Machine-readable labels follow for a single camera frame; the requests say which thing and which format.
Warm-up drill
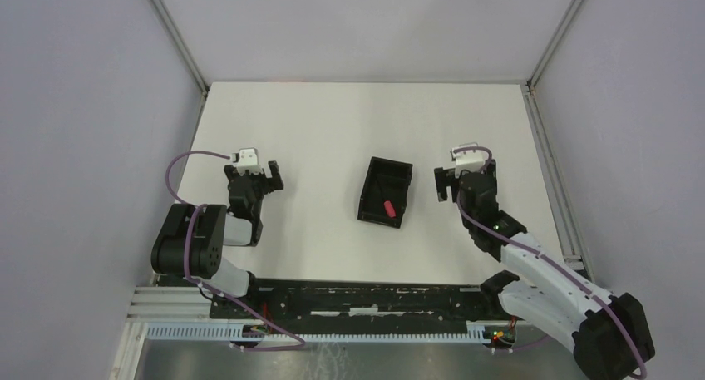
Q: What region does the right aluminium corner post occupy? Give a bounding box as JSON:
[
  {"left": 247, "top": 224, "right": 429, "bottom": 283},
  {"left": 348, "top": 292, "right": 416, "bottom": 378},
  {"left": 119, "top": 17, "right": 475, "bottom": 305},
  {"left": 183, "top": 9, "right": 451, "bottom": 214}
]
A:
[{"left": 526, "top": 0, "right": 586, "bottom": 90}]

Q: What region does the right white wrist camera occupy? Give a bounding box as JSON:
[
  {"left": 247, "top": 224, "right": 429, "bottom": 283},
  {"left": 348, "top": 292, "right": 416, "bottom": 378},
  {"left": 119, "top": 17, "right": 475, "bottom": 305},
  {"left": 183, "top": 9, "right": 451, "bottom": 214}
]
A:
[{"left": 451, "top": 143, "right": 493, "bottom": 178}]

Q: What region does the aluminium front rail frame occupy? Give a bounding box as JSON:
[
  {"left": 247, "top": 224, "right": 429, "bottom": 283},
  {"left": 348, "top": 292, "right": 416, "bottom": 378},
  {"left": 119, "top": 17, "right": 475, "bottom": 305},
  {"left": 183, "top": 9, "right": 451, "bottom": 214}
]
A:
[{"left": 126, "top": 285, "right": 624, "bottom": 326}]

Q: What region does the purple cable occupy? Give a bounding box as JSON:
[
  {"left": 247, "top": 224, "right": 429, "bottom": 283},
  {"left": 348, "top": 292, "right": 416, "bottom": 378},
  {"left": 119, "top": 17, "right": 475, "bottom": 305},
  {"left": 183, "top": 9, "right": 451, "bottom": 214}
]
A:
[
  {"left": 451, "top": 146, "right": 648, "bottom": 380},
  {"left": 165, "top": 150, "right": 308, "bottom": 352}
]

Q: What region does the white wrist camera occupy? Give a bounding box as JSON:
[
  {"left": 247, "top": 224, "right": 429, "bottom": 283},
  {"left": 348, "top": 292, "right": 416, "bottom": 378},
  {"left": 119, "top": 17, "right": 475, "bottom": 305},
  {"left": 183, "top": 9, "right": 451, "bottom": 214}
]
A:
[
  {"left": 451, "top": 143, "right": 493, "bottom": 178},
  {"left": 230, "top": 147, "right": 259, "bottom": 167}
]

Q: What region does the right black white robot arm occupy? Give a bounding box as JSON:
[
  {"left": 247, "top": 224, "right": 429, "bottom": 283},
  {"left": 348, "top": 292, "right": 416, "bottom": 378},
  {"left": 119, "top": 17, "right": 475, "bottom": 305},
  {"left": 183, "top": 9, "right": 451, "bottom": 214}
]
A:
[{"left": 433, "top": 160, "right": 655, "bottom": 379}]

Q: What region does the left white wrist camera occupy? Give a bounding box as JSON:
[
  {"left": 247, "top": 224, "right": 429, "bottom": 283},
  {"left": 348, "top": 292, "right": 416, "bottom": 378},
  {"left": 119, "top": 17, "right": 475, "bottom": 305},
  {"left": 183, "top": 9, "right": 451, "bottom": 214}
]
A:
[{"left": 230, "top": 147, "right": 259, "bottom": 167}]

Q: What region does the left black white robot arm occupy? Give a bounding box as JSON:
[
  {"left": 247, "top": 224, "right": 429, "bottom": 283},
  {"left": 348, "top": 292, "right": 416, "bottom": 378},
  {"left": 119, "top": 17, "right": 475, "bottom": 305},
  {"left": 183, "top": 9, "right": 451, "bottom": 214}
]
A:
[{"left": 150, "top": 160, "right": 284, "bottom": 320}]

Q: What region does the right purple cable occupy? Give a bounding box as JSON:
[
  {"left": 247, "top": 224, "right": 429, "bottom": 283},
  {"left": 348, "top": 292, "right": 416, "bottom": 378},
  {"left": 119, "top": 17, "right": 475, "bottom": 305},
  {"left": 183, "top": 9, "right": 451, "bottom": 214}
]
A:
[{"left": 451, "top": 146, "right": 648, "bottom": 380}]

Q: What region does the white slotted cable duct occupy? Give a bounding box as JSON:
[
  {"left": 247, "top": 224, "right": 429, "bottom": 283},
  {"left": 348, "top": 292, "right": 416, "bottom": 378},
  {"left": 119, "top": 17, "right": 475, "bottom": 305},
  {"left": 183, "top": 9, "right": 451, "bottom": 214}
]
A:
[{"left": 146, "top": 323, "right": 491, "bottom": 344}]

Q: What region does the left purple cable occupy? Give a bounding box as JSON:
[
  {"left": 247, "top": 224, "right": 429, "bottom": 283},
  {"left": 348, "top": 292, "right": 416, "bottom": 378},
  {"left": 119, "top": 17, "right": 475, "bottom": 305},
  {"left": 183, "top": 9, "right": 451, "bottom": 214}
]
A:
[{"left": 165, "top": 150, "right": 308, "bottom": 352}]

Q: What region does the black plastic bin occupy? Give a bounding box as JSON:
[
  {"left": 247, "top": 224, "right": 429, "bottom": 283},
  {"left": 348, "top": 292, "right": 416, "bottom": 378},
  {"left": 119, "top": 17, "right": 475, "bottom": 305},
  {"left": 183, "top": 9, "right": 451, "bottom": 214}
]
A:
[{"left": 357, "top": 156, "right": 413, "bottom": 229}]

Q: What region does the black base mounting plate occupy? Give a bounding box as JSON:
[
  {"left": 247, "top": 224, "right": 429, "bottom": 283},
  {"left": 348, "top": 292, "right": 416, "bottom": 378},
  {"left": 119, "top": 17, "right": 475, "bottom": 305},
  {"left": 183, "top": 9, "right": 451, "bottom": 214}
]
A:
[{"left": 242, "top": 278, "right": 512, "bottom": 335}]

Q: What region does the left aluminium corner post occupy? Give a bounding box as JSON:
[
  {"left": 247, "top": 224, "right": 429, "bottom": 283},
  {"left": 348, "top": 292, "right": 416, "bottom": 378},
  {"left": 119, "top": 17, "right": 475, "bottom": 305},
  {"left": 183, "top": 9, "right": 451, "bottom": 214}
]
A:
[{"left": 148, "top": 0, "right": 210, "bottom": 97}]

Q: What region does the aluminium corner post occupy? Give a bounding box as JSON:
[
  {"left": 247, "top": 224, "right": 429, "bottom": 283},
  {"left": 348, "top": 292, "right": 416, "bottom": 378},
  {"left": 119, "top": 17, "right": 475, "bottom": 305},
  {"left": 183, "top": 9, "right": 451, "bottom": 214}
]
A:
[
  {"left": 148, "top": 0, "right": 210, "bottom": 97},
  {"left": 526, "top": 0, "right": 586, "bottom": 90}
]

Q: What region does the red handled screwdriver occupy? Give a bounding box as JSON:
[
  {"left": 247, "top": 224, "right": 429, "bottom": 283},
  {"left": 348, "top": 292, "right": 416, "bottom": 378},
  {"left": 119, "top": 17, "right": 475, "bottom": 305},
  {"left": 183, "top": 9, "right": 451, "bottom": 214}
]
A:
[{"left": 377, "top": 180, "right": 397, "bottom": 219}]

